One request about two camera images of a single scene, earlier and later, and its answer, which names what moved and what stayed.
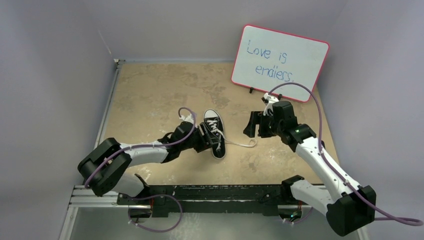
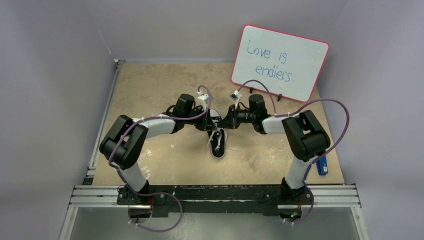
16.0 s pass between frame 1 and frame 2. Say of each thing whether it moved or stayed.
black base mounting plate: stayed
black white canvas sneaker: stayed
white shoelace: moved
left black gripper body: moved
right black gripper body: moved
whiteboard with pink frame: stayed
